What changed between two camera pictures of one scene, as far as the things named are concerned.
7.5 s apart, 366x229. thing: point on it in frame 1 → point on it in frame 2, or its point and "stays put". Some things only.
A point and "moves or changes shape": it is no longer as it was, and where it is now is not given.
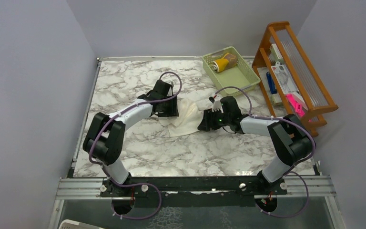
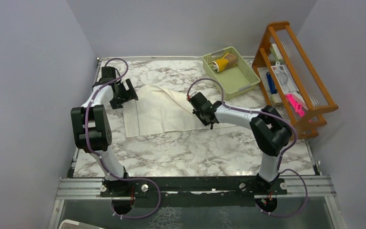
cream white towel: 192,105 moves or changes shape
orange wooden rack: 290,81 stays put
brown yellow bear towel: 228,61 stays put
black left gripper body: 168,108 → 118,97
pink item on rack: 297,106 stays put
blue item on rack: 270,83 stays put
